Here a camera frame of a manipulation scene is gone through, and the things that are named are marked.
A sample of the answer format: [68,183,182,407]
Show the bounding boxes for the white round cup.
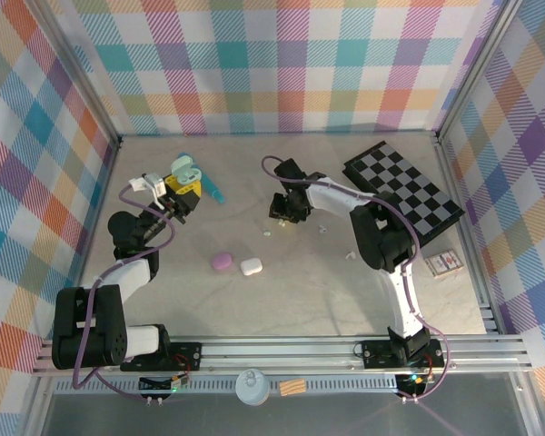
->
[234,368,271,407]

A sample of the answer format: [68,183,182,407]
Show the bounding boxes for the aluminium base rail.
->
[31,335,533,376]

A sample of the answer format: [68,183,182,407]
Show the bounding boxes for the white earbud case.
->
[239,257,263,277]

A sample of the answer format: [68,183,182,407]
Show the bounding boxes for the aluminium side rail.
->
[74,140,122,292]
[435,135,500,337]

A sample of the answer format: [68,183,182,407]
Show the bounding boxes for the perforated metal cable duct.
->
[54,379,405,397]

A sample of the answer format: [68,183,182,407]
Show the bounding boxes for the black grey chessboard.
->
[342,140,465,237]

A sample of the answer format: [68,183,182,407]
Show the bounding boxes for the aluminium frame post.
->
[434,0,528,140]
[29,0,122,146]

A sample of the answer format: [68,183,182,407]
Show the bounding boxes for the purple earbud case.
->
[211,252,234,273]

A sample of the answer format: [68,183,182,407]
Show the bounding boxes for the teal pen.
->
[198,170,227,204]

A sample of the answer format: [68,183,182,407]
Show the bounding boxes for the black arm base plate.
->
[119,341,204,372]
[361,338,447,370]

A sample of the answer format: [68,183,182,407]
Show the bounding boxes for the playing card box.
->
[424,248,465,279]

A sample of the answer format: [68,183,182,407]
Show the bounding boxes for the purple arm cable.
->
[72,181,178,403]
[261,155,451,403]

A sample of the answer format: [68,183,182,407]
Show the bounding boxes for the small electronics board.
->
[138,372,193,392]
[395,372,437,395]

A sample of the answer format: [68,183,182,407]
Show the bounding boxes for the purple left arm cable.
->
[72,181,178,403]

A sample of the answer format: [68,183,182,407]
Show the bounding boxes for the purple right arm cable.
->
[261,155,451,403]

